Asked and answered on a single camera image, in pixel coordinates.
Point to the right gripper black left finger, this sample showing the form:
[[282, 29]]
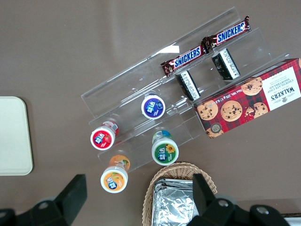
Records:
[[70, 197]]

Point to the green lid gum jar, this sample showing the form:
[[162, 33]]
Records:
[[165, 151]]

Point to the Snickers chocolate bar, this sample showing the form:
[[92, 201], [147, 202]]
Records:
[[229, 33], [187, 57]]

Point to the small black white-label box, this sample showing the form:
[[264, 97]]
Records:
[[225, 64], [188, 86]]

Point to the red Walkers cookie box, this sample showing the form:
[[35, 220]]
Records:
[[249, 99]]

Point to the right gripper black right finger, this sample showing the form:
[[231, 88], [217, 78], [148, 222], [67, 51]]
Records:
[[203, 197]]

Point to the red lid gum jar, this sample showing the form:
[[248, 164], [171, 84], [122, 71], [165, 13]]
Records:
[[102, 139]]

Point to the orange lid gum jar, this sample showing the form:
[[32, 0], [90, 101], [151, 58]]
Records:
[[114, 180]]

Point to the clear acrylic stepped shelf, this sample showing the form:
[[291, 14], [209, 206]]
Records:
[[131, 94]]

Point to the light wicker basket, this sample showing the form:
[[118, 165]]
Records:
[[174, 170]]

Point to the blue lid gum jar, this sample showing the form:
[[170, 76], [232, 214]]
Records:
[[153, 107]]

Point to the beige plastic tray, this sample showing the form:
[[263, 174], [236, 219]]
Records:
[[14, 136]]

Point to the white rectangular snack tray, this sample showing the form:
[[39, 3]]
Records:
[[296, 221]]

